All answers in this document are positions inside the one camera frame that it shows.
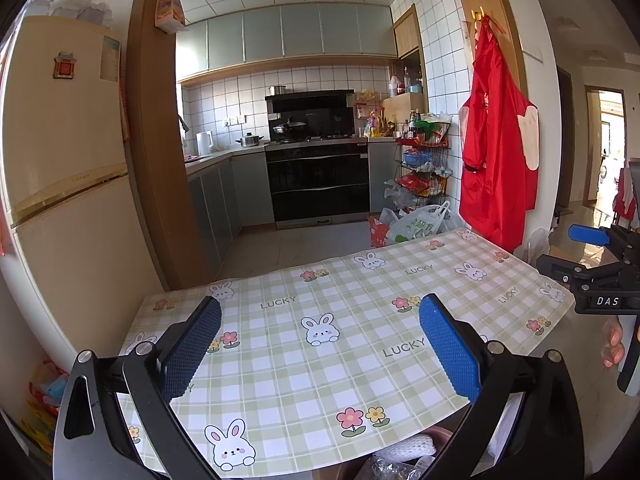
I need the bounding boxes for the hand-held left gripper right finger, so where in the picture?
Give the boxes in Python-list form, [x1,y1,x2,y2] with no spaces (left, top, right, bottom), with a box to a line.
[419,293,585,480]

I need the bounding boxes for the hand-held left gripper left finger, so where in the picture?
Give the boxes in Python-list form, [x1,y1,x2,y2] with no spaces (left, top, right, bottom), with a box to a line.
[52,296,223,480]

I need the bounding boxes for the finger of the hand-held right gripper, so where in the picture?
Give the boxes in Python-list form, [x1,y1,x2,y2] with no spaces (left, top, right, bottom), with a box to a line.
[568,223,627,248]
[536,253,609,289]

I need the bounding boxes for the white foam fruit net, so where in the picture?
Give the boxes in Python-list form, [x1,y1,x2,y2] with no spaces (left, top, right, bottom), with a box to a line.
[387,432,443,463]

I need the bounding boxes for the clear plastic container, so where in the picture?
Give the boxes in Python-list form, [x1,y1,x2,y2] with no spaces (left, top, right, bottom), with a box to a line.
[370,455,436,480]

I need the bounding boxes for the brown trash bin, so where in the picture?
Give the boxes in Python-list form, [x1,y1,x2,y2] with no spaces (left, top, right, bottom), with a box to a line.
[340,425,461,480]

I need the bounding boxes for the person's right hand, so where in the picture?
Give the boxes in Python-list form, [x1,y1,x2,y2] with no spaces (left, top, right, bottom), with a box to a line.
[602,317,627,369]

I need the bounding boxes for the white plastic bag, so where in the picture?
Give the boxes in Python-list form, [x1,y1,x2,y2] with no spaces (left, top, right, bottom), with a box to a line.
[527,227,551,258]

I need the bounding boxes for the white green shopping bag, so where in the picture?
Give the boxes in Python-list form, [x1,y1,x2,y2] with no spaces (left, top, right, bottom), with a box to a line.
[387,201,451,245]

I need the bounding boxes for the red apron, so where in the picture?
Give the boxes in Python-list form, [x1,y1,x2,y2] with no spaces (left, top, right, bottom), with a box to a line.
[459,15,541,253]

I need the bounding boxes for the checked rabbit tablecloth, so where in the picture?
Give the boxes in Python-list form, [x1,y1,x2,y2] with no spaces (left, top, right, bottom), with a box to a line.
[117,227,576,480]

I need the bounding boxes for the red bag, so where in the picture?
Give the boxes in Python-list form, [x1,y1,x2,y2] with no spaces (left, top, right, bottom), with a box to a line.
[368,215,393,248]

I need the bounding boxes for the grey base cabinets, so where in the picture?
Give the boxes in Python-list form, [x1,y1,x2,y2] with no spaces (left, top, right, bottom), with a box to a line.
[186,152,273,271]

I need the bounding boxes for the colourful snack packets pile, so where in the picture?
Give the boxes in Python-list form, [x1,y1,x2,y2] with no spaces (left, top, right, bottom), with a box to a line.
[17,359,71,456]

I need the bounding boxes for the grey base cabinet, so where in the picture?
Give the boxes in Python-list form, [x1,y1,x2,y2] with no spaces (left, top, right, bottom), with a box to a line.
[369,141,401,213]

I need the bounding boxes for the black built-in stove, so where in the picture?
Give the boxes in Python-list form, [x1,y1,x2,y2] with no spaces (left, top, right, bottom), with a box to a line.
[265,139,372,231]

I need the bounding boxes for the red hanging banner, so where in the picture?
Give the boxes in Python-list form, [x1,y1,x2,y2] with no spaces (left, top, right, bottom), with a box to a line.
[0,207,13,257]

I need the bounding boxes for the group of condiment bottles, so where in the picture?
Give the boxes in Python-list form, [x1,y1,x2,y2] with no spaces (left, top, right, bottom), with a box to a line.
[356,89,401,138]

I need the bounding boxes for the black wok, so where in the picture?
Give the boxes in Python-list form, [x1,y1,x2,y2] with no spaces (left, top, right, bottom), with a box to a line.
[271,119,307,137]

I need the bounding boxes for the wooden shelf cabinet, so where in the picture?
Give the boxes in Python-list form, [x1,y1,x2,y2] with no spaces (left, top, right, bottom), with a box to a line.
[392,4,431,116]

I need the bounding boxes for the black range hood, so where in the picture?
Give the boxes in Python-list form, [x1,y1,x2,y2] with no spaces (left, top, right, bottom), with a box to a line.
[265,90,357,136]

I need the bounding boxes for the cream refrigerator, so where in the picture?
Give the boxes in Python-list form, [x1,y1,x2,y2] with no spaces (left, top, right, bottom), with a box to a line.
[0,15,173,361]

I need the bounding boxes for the paper note on fridge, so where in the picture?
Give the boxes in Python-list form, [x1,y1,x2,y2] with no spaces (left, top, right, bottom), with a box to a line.
[100,35,122,82]

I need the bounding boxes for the red fridge magnet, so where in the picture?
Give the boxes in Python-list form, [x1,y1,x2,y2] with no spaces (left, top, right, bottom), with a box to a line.
[52,51,78,80]

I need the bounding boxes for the hanging paper gift bag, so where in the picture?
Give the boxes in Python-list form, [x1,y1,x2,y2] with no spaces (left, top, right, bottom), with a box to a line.
[154,0,188,33]

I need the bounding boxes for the wooden door frame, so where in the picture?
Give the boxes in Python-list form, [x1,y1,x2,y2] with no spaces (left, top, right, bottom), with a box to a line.
[584,85,627,211]

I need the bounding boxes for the black wire storage rack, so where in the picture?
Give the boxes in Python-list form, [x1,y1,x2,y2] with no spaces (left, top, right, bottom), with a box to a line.
[395,120,451,211]

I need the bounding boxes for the yellow wall hook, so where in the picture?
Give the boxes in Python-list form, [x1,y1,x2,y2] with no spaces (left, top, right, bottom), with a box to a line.
[470,6,506,36]

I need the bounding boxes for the grey wall cabinets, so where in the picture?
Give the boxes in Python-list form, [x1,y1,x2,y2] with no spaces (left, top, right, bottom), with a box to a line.
[176,2,398,78]

